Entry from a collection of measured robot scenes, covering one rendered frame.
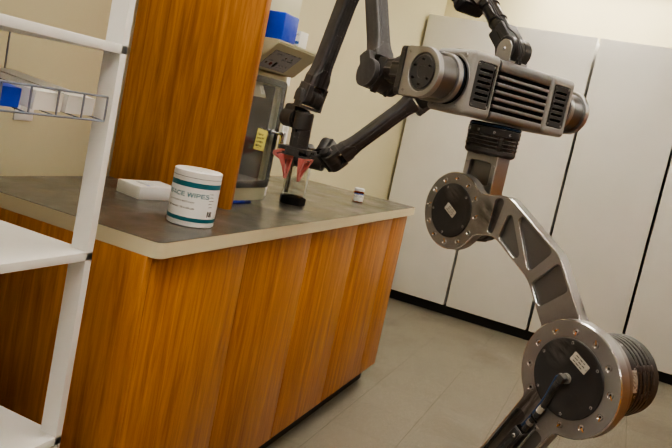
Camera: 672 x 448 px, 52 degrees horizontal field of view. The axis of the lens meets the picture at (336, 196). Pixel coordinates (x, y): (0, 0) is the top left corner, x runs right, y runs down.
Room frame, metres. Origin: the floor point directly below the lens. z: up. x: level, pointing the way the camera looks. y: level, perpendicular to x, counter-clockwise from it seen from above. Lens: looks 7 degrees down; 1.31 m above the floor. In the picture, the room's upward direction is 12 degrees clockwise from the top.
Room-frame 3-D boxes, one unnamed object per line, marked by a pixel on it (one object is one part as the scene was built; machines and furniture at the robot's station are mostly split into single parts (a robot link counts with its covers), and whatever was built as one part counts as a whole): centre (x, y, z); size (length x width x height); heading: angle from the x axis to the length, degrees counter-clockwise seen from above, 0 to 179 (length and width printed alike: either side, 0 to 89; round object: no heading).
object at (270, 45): (2.44, 0.28, 1.46); 0.32 x 0.12 x 0.10; 158
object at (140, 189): (2.16, 0.58, 0.96); 0.16 x 0.12 x 0.04; 142
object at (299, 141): (2.07, 0.14, 1.21); 0.10 x 0.07 x 0.07; 68
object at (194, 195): (1.87, 0.38, 1.02); 0.13 x 0.13 x 0.15
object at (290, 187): (2.67, 0.16, 1.06); 0.11 x 0.11 x 0.21
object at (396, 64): (1.77, -0.10, 1.45); 0.09 x 0.08 x 0.12; 126
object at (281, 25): (2.36, 0.31, 1.56); 0.10 x 0.10 x 0.09; 68
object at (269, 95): (2.46, 0.32, 1.19); 0.30 x 0.01 x 0.40; 158
